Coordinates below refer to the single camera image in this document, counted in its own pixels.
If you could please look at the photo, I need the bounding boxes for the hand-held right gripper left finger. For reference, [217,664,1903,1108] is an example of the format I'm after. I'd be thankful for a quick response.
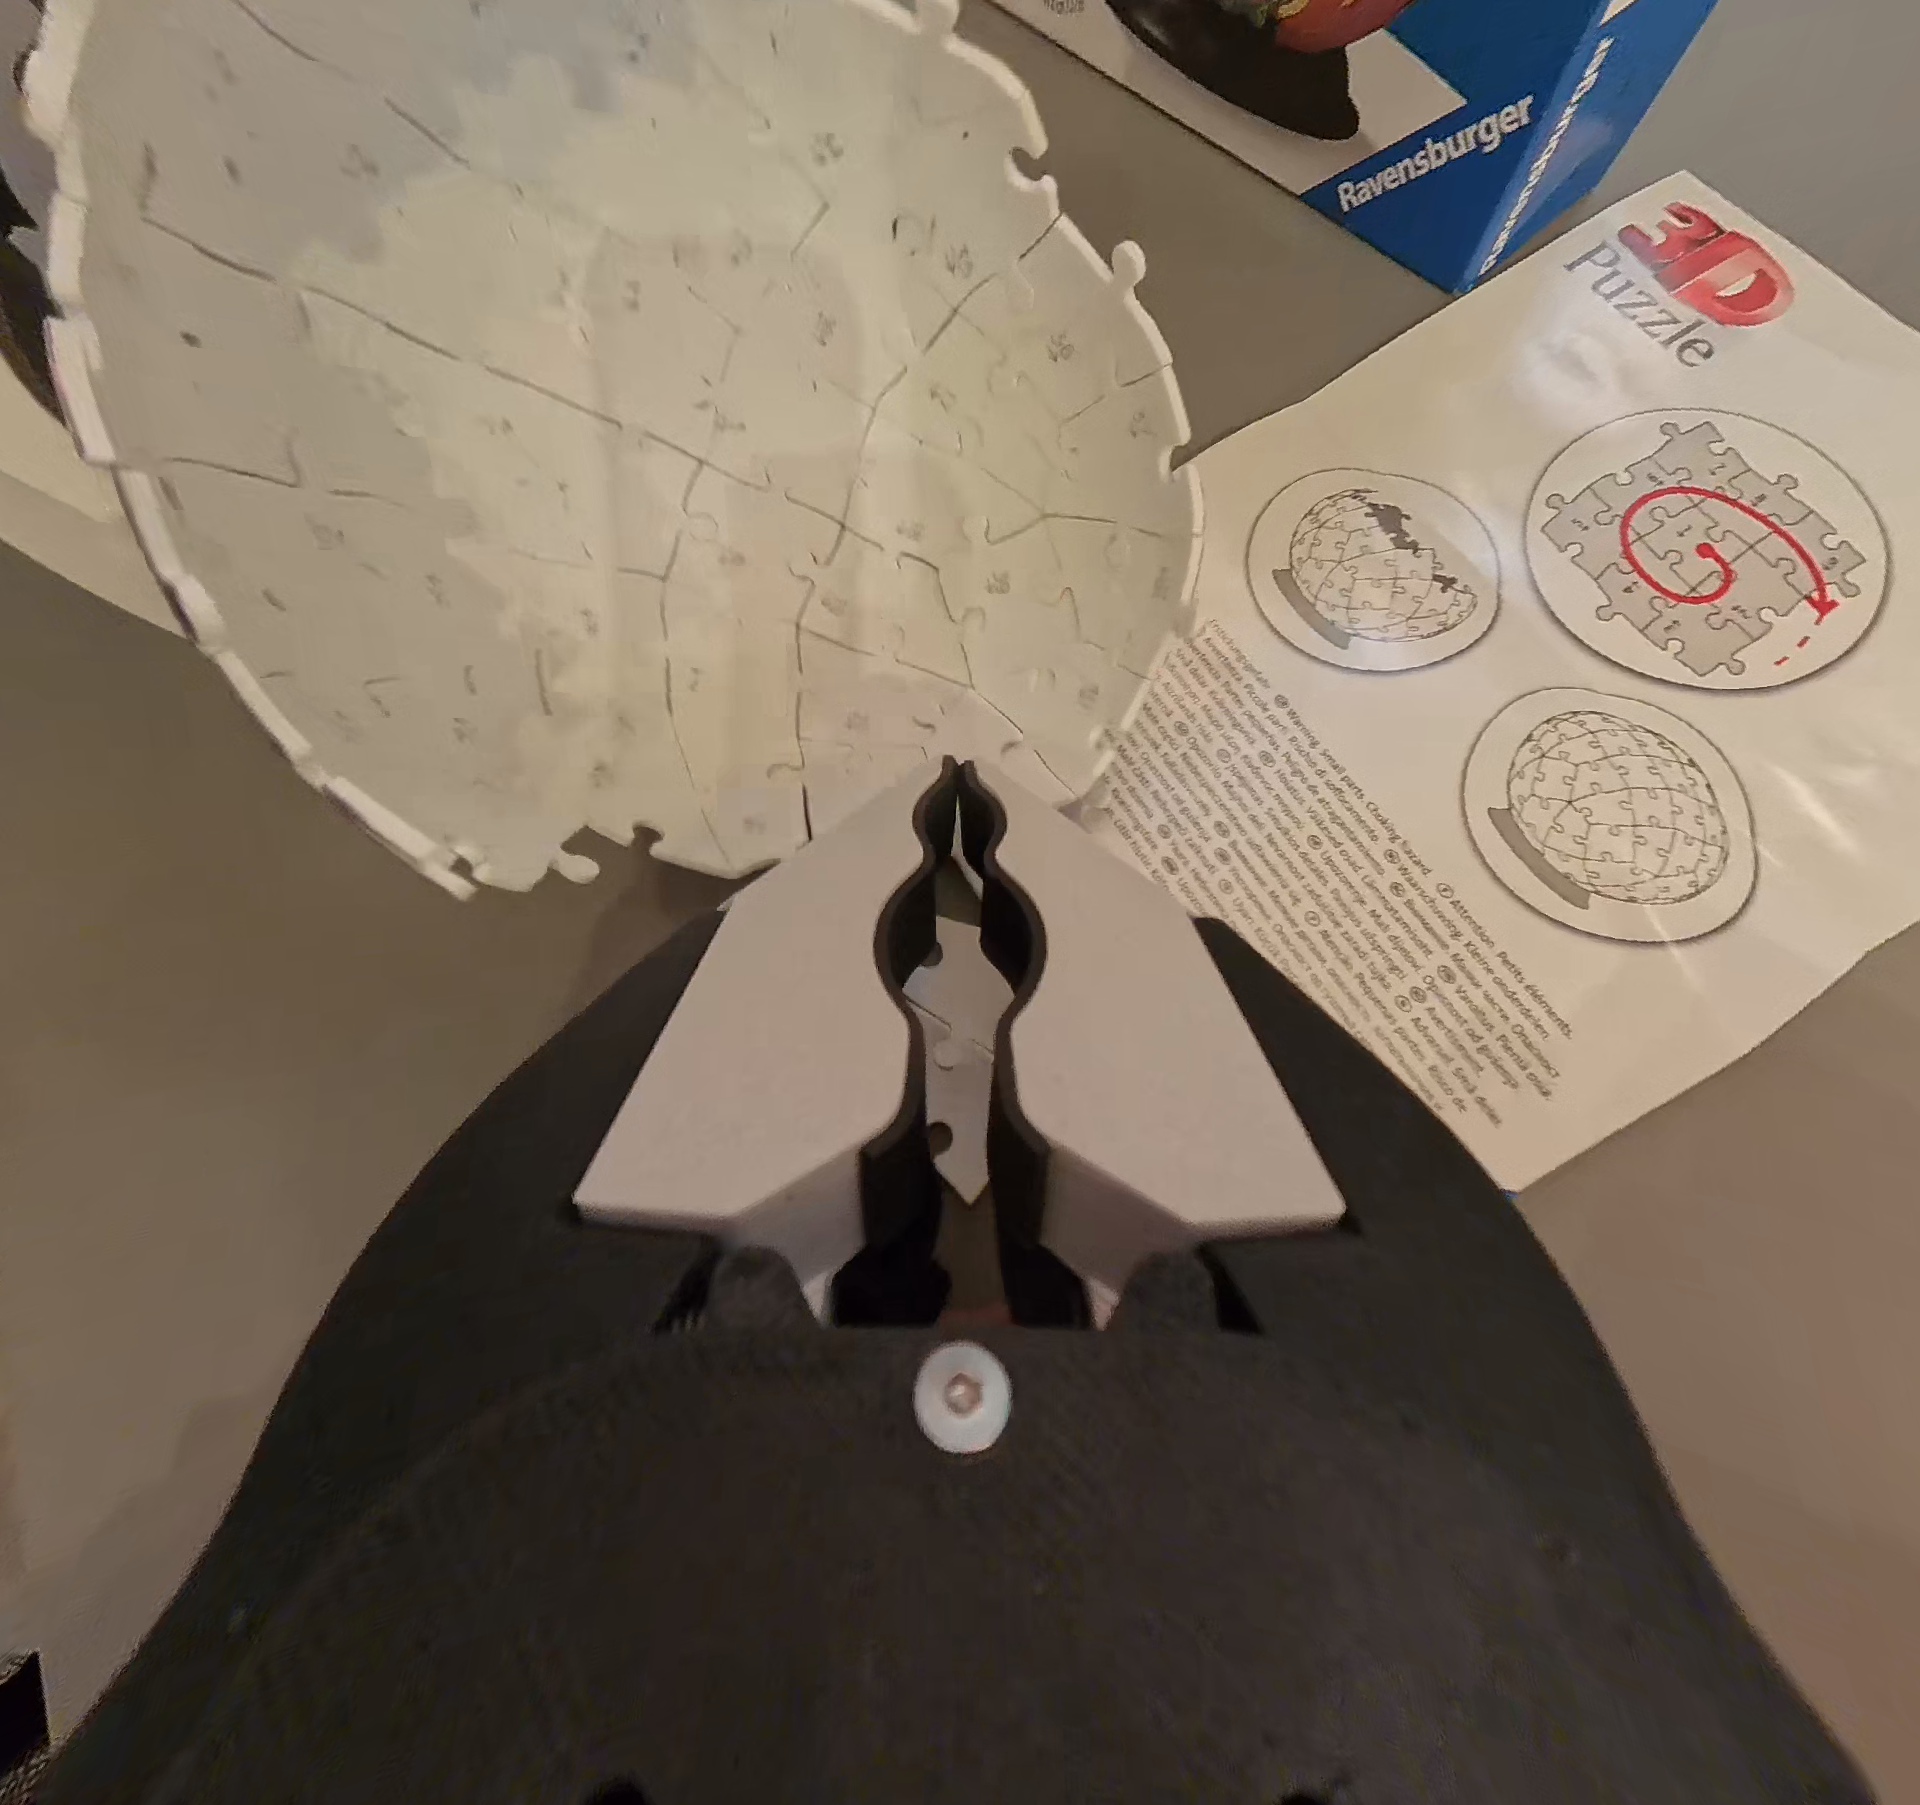
[570,760,965,1330]

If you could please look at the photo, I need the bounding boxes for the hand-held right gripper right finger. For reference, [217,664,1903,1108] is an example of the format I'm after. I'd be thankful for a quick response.
[963,760,1350,1330]

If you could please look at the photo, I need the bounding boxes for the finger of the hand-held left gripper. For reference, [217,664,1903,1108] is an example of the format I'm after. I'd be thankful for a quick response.
[0,395,191,629]

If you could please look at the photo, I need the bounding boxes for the white puzzle piece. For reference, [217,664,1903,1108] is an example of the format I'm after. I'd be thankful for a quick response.
[898,920,1005,1210]

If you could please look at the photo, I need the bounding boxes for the partly built puzzle ball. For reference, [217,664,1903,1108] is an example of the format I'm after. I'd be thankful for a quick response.
[23,0,1207,898]

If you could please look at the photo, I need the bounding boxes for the blue puzzle box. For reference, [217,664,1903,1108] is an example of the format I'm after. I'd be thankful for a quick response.
[922,0,1794,295]

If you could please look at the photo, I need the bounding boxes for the white instruction leaflet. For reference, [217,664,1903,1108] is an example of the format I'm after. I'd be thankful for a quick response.
[1103,171,1920,1192]

